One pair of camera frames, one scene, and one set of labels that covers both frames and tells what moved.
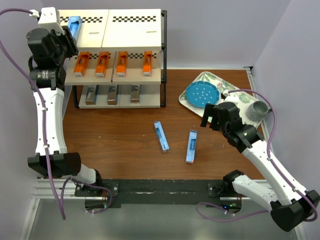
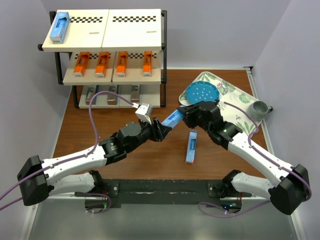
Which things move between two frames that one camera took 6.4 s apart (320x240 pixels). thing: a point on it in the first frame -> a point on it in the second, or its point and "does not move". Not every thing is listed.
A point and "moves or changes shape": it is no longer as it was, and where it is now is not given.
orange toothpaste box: x=82 y=63 does not move
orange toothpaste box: x=102 y=65 does not move
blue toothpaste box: x=74 y=23 moves or changes shape
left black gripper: x=68 y=39 -> x=159 y=132
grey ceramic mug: x=257 y=110 does not move
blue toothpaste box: x=191 y=150 does not move
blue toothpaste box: x=162 y=137 -> x=174 y=119
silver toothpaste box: x=135 y=94 does not move
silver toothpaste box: x=112 y=95 does not move
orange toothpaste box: x=121 y=64 does not move
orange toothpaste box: x=147 y=63 does not move
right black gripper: x=208 y=110 -> x=188 y=113
